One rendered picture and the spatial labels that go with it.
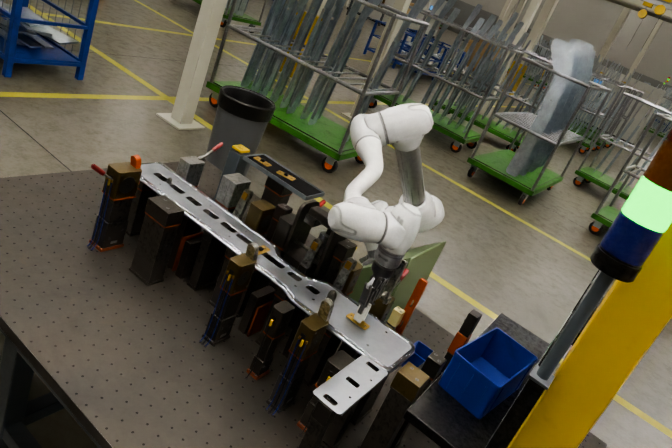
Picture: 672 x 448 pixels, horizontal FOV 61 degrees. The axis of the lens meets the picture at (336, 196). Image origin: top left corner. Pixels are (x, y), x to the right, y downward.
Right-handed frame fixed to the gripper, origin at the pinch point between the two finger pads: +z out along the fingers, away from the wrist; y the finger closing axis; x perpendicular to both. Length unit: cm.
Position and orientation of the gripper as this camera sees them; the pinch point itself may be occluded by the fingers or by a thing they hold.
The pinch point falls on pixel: (362, 311)
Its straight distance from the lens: 198.0
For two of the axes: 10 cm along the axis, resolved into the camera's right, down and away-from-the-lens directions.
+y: -5.4, 1.3, -8.3
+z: -3.5, 8.6, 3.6
